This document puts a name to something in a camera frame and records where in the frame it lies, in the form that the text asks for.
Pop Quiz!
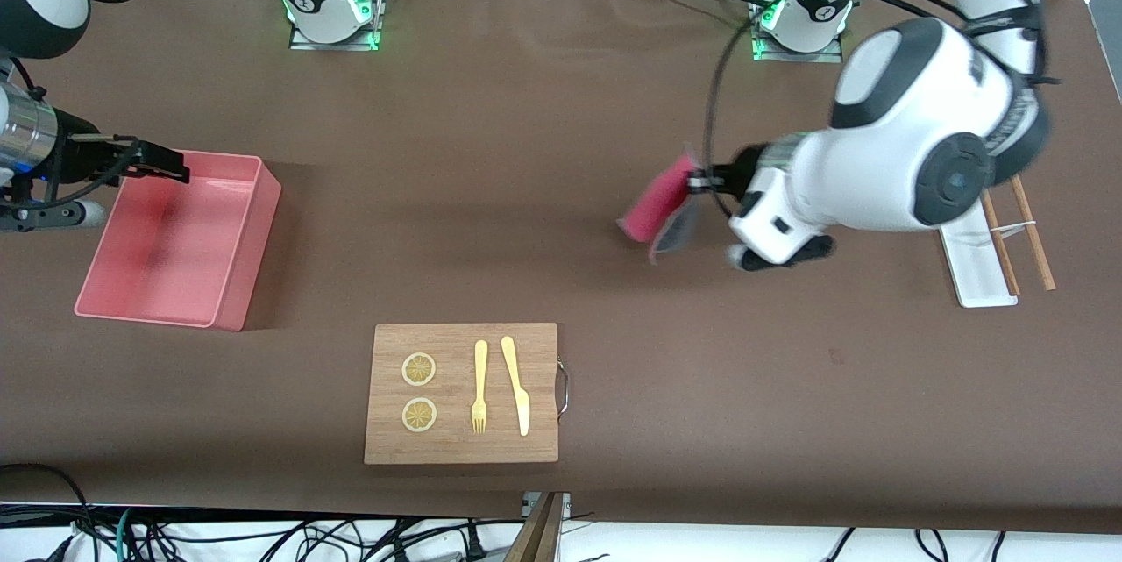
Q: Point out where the pink and grey cloth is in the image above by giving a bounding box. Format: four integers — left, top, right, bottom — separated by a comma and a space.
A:
616, 141, 703, 267

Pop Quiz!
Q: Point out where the pink plastic bin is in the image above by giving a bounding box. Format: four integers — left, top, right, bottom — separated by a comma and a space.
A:
74, 150, 283, 332

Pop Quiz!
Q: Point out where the brown table cover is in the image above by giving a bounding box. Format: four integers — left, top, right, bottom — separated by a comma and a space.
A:
0, 0, 1122, 535

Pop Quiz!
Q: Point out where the white rectangular tray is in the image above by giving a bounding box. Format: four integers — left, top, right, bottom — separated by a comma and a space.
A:
937, 218, 1019, 309

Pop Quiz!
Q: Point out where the yellow knife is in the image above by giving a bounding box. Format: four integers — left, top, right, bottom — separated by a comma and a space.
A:
501, 335, 531, 438

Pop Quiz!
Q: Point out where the yellow fork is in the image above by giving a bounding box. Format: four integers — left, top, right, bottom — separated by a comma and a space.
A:
471, 339, 489, 435

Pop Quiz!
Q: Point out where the lemon slice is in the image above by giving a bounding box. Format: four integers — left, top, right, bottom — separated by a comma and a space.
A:
401, 397, 438, 434
401, 352, 437, 388

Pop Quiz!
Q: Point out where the wooden cutting board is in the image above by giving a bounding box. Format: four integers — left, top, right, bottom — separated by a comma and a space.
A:
364, 323, 571, 466

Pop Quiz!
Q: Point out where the wooden plank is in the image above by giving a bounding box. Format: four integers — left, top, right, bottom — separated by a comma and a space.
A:
506, 492, 564, 562

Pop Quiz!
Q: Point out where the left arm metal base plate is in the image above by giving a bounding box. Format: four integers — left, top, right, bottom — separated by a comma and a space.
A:
751, 0, 845, 64

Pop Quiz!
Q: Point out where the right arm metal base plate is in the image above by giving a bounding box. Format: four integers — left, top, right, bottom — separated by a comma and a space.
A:
288, 0, 384, 53

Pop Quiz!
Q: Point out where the black looped floor cable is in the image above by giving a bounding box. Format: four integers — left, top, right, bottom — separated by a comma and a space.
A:
0, 462, 96, 550

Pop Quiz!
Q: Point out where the metal bracket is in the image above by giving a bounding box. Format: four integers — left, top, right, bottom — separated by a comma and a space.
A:
522, 492, 573, 521

